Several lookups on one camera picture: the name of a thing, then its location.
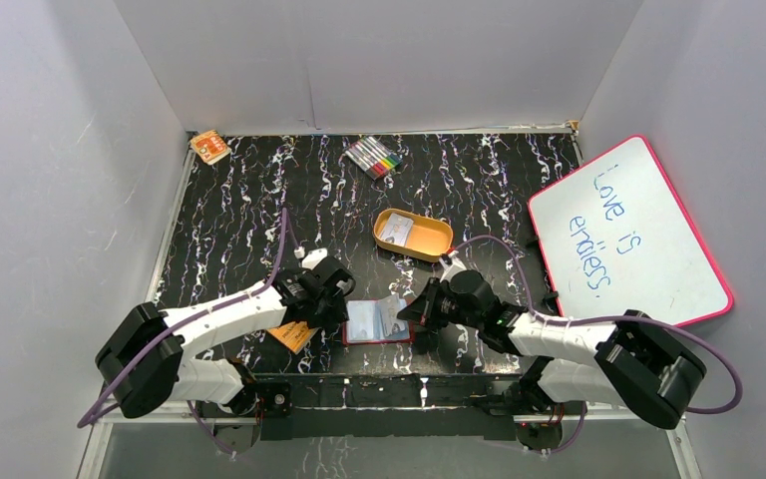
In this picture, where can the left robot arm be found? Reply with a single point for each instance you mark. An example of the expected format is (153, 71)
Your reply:
(154, 355)

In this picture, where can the red card holder wallet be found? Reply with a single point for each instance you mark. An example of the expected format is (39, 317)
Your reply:
(363, 325)

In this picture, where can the pack of coloured markers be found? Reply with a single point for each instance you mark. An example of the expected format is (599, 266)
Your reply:
(372, 157)

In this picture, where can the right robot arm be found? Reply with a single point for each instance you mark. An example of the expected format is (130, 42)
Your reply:
(632, 363)

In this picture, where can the pink framed whiteboard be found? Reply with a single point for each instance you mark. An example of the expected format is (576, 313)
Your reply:
(615, 236)

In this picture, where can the black metal base rail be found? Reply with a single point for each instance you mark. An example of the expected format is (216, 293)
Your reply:
(295, 406)

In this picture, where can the white credit card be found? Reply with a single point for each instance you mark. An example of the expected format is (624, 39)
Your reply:
(391, 326)

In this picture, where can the small orange card box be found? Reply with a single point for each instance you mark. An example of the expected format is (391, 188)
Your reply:
(210, 147)

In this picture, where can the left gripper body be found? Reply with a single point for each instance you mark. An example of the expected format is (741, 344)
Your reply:
(328, 306)

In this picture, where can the white card in tray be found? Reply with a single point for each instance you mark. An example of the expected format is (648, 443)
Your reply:
(396, 229)

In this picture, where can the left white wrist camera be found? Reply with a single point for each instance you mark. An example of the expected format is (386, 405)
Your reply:
(310, 259)

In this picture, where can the orange oval tray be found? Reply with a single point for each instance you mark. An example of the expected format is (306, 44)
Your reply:
(428, 239)

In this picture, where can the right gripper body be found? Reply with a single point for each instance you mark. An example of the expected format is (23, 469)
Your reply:
(441, 306)

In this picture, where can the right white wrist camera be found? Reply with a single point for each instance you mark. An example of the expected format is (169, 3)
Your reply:
(451, 265)

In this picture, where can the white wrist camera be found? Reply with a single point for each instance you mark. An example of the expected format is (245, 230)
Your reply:
(310, 259)
(451, 265)

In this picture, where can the orange book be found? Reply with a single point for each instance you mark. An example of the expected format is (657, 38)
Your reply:
(294, 336)

